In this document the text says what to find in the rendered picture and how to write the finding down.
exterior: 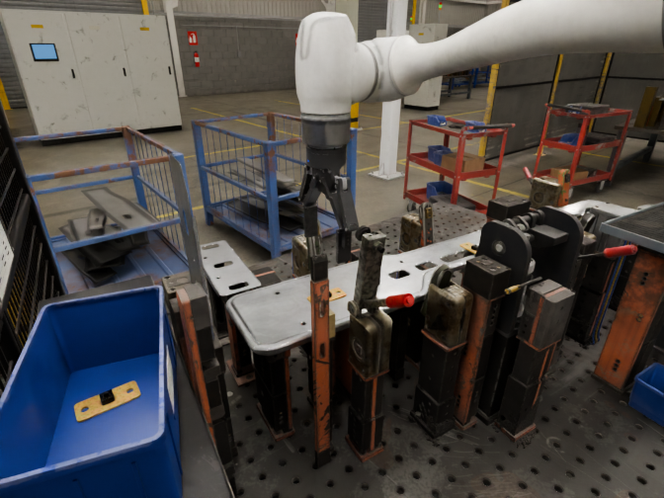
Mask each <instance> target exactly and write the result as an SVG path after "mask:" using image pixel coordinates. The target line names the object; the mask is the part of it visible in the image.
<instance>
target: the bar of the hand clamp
mask: <svg viewBox="0 0 664 498"><path fill-rule="evenodd" d="M355 236H356V238H357V239H358V240H359V241H362V243H361V250H360V257H359V264H358V271H357V278H356V285H355V292H354V299H353V300H354V301H355V302H356V303H357V304H358V306H359V310H360V315H359V316H360V317H361V314H362V308H363V302H364V299H375V296H376V291H377V285H378V279H379V274H380V268H381V263H382V257H383V252H384V251H385V249H384V246H385V240H386V236H385V235H384V234H383V233H381V232H380V231H376V232H375V235H372V234H371V230H370V229H369V228H368V227H367V226H366V225H362V226H360V227H359V228H358V229H357V231H356V234H355Z"/></svg>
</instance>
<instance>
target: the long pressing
mask: <svg viewBox="0 0 664 498"><path fill-rule="evenodd" d="M602 203H603V202H600V201H595V200H585V201H582V202H578V203H575V204H571V205H568V206H564V207H559V208H560V209H563V210H565V211H568V212H571V213H572V214H574V215H575V216H576V215H583V213H584V212H585V209H586V208H590V207H592V206H595V205H599V204H602ZM480 235H481V230H479V231H476V232H472V233H469V234H466V235H463V236H460V237H456V238H453V239H449V240H446V241H443V242H439V243H436V244H432V245H429V246H425V247H422V248H418V249H415V250H412V251H408V252H405V253H401V254H397V255H388V256H383V257H382V263H381V268H380V284H379V285H378V286H377V291H376V296H377V297H378V298H385V297H388V296H389V295H394V294H402V293H411V294H412V295H413V296H414V303H417V302H420V301H422V300H424V298H425V295H426V292H427V290H428V286H429V283H430V281H431V277H432V274H433V272H434V270H435V269H436V268H437V267H438V266H439V265H440V264H443V263H445V264H447V265H448V266H449V267H450V268H452V269H453V271H454V272H455V271H458V270H461V269H463V268H465V263H466V260H468V259H471V258H474V256H475V254H473V253H472V252H470V251H468V250H466V249H464V248H462V247H460V246H459V244H462V243H466V242H470V243H472V244H477V245H479V240H480ZM463 251H468V252H470V253H472V254H473V255H470V256H467V257H464V258H461V259H458V260H455V261H452V262H448V263H447V262H444V261H442V260H441V259H442V258H445V257H448V256H451V255H453V254H457V253H460V252H463ZM400 262H403V263H400ZM426 263H433V264H434V265H436V266H437V267H434V268H431V269H428V270H425V271H421V270H419V269H417V268H416V266H419V265H423V264H426ZM358 264H359V260H358V261H355V262H351V263H348V264H344V265H341V266H337V267H333V268H330V269H328V279H329V289H330V290H332V289H335V288H340V289H341V290H342V291H343V292H345V293H346V294H347V295H346V296H344V297H341V298H338V299H335V300H332V301H329V308H330V309H331V310H332V311H333V312H334V313H335V333H337V332H339V331H342V330H345V329H347V328H350V312H349V311H348V310H347V305H348V301H350V300H353V299H354V292H355V285H356V278H357V271H358ZM401 271H403V272H406V273H407V274H409V276H407V277H403V278H400V279H397V280H396V279H393V278H391V277H390V276H389V275H391V274H394V273H397V272H401ZM310 281H311V276H310V274H309V275H305V276H302V277H298V278H295V279H291V280H288V281H284V282H280V283H277V284H273V285H270V286H266V287H263V288H259V289H256V290H250V291H247V292H244V293H240V294H237V295H235V296H233V297H231V298H230V299H229V300H228V301H227V303H226V305H225V307H226V310H227V312H228V314H229V315H230V317H231V319H232V320H233V322H234V324H235V325H236V327H237V328H238V330H239V332H240V333H241V335H242V337H243V338H244V340H245V342H246V343H247V345H248V347H249V348H250V350H251V351H252V352H254V353H255V354H257V355H261V356H274V355H277V354H279V353H282V352H285V351H288V350H290V349H293V348H296V347H298V346H301V345H304V344H307V343H309V342H312V337H311V303H310V302H309V301H308V300H307V298H308V297H309V296H310ZM276 292H279V294H276ZM302 322H304V323H305V325H301V323H302Z"/></svg>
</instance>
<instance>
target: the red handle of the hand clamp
mask: <svg viewBox="0 0 664 498"><path fill-rule="evenodd" d="M413 304H414V296H413V295H412V294H411V293H402V294H394V295H389V296H388V297H385V298H377V299H365V300H364V302H363V308H362V309H368V308H377V307H389V308H401V307H411V306H412V305H413Z"/></svg>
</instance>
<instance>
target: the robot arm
mask: <svg viewBox="0 0 664 498"><path fill-rule="evenodd" d="M591 52H651V53H664V0H523V1H520V2H518V3H515V4H513V5H511V6H508V7H506V8H504V9H502V10H499V11H497V12H495V13H493V14H491V15H489V16H488V17H486V18H484V19H482V20H480V21H478V22H476V23H474V24H473V25H471V26H469V27H467V28H465V29H463V30H462V31H460V32H458V33H456V34H454V35H452V36H450V37H449V38H446V39H444V40H441V41H435V42H430V43H417V42H416V41H415V40H414V39H413V38H412V37H410V36H400V37H390V38H376V39H373V40H372V41H363V42H356V34H355V32H354V29H353V26H352V24H351V22H350V20H349V18H348V16H347V15H345V14H341V13H335V12H317V13H313V14H311V15H309V16H307V17H306V18H304V19H303V20H302V21H301V23H300V26H299V30H298V35H297V41H296V51H295V86H296V93H297V96H298V99H299V103H300V111H301V115H300V118H301V140H302V142H303V143H304V144H306V146H305V149H306V163H305V164H304V175H303V179H302V183H301V188H300V192H299V196H298V200H299V201H300V202H302V205H303V216H304V237H305V238H309V237H313V236H317V235H318V223H317V206H316V204H317V202H316V201H317V199H318V197H319V196H320V194H321V192H322V193H323V194H324V195H325V197H326V199H327V200H329V201H330V204H331V207H332V209H333V212H334V214H335V217H336V220H337V223H338V226H339V229H336V262H337V263H338V264H340V263H344V262H347V261H351V244H352V231H356V230H357V229H358V228H359V223H358V219H357V214H356V209H355V205H354V201H353V196H352V192H351V179H350V177H345V178H342V177H341V174H340V169H341V168H342V167H343V166H344V165H345V164H346V145H345V144H347V143H349V142H350V130H351V106H352V105H354V104H356V103H359V102H363V103H376V102H392V101H396V100H399V99H401V98H404V97H406V96H409V95H413V94H415V93H416V92H417V91H418V90H419V88H420V87H421V84H422V82H424V81H426V80H429V79H432V78H436V77H439V76H443V75H447V74H451V73H455V72H460V71H464V70H469V69H473V68H478V67H483V66H488V65H493V64H497V63H502V62H507V61H512V60H517V59H523V58H529V57H536V56H544V55H554V54H566V53H591ZM336 191H337V193H336ZM305 195H306V196H305Z"/></svg>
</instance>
